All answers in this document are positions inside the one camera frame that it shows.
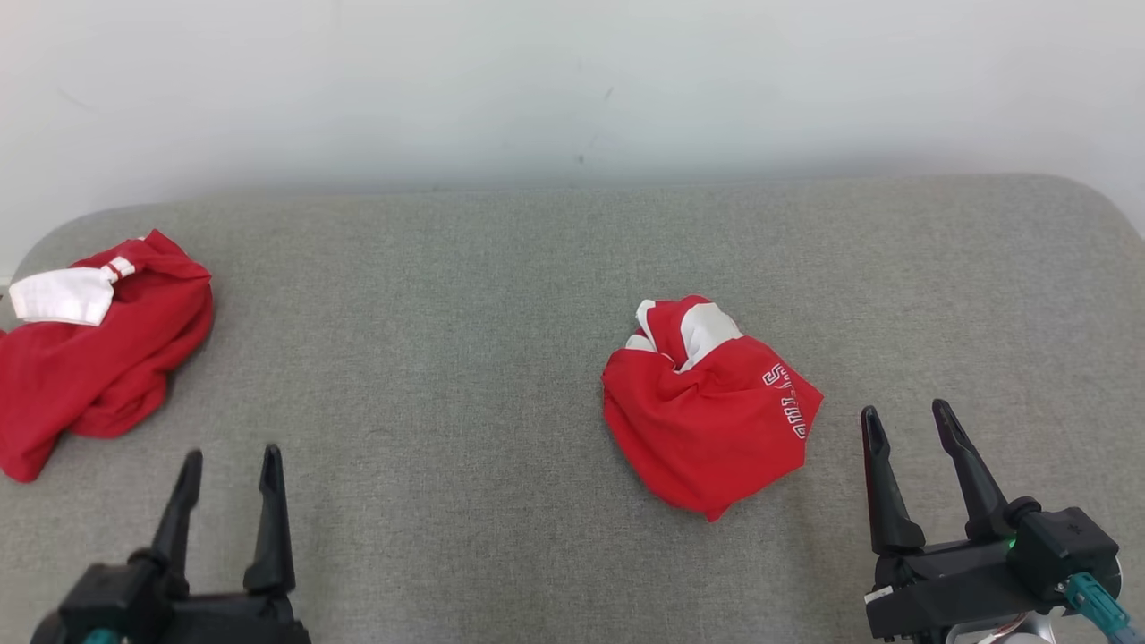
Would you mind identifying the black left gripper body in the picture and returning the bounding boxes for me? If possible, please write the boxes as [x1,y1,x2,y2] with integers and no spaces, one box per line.
[150,594,313,644]

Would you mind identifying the red basketball jersey white sleeves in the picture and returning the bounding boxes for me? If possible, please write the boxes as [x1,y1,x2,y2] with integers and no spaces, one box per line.
[0,229,215,484]

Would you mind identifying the right gripper teal plug cable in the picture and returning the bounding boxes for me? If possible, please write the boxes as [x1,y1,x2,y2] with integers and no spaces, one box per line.
[1063,572,1135,644]

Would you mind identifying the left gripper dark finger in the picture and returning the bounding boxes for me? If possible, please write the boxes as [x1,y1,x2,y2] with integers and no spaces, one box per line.
[148,450,204,598]
[243,445,297,598]

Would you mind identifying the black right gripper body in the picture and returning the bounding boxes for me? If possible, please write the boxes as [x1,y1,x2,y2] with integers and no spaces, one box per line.
[864,534,1049,641]

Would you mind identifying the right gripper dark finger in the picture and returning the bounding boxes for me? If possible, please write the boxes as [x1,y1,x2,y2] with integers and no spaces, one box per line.
[861,406,927,556]
[932,399,1013,541]

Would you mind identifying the red shorts with white trim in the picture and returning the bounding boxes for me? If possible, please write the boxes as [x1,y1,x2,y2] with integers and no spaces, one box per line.
[601,295,825,522]

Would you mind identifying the grey fabric sofa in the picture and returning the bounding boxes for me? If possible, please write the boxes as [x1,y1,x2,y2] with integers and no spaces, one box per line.
[0,173,1145,644]

